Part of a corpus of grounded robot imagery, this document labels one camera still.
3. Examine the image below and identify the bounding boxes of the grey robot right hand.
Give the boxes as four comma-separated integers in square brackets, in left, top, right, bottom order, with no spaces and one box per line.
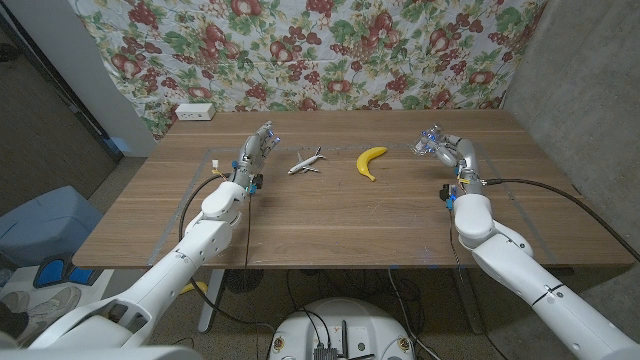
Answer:
[418,128,486,197]

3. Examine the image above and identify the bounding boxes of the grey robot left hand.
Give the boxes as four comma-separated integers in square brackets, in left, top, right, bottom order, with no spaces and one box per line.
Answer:
[232,120,282,194]

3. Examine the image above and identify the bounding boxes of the clear glass salt shaker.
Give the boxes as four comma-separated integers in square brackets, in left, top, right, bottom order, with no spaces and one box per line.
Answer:
[410,124,444,156]

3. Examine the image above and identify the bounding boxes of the white toy airplane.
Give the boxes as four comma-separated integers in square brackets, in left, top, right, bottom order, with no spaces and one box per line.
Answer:
[287,146,328,176]

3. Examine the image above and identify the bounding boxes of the yellow toy banana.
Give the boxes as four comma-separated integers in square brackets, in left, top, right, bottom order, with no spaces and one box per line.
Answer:
[356,146,389,183]

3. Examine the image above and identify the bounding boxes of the white power outlet strip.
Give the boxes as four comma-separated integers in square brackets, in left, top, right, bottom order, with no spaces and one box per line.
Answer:
[174,102,217,122]

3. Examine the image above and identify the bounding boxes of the floral fruit print backdrop cloth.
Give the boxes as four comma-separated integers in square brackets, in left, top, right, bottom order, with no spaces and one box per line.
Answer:
[69,0,549,141]

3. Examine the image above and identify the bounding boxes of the round black floor fan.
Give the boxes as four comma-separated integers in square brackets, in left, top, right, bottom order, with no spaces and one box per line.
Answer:
[223,268,265,295]

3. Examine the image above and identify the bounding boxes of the grey table leg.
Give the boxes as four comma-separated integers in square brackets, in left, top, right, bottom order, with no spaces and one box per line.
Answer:
[452,267,486,335]

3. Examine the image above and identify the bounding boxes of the white table leg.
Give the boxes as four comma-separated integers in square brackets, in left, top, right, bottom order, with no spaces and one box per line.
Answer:
[197,268,226,334]

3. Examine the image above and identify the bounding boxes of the white robot torso base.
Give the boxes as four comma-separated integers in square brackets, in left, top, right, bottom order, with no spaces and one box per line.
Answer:
[268,297,415,360]

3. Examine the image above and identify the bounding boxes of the blue-grey plastic bin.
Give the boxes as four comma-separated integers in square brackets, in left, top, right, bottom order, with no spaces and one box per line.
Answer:
[0,185,104,269]

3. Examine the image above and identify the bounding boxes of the blue and black foot pedal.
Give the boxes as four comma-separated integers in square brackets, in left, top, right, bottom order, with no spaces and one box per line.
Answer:
[32,253,104,290]

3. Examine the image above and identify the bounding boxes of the white sneaker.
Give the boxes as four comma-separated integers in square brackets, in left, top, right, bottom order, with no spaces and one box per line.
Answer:
[22,285,82,326]

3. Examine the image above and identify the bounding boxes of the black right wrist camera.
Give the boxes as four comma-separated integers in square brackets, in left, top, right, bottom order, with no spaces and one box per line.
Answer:
[438,183,457,211]

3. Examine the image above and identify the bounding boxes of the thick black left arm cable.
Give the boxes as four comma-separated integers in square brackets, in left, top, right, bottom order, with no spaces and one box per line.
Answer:
[178,173,276,331]

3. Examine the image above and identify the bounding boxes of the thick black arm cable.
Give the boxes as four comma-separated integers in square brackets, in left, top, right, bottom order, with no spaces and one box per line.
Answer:
[482,177,640,264]
[178,173,276,331]

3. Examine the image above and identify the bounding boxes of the thin black left wrist cable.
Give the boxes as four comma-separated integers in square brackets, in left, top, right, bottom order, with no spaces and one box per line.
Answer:
[243,193,252,296]

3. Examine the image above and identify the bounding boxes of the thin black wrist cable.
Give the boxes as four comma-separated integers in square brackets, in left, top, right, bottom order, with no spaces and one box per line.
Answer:
[447,209,499,360]
[243,193,252,296]

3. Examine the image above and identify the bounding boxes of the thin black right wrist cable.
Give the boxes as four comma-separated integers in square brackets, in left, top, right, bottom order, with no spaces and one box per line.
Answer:
[447,209,499,360]

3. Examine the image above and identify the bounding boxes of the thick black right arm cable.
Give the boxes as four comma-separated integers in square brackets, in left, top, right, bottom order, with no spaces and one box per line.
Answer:
[482,177,640,264]

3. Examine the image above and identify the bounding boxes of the grey floor cable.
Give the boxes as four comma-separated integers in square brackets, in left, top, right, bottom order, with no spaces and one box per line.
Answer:
[387,267,444,360]

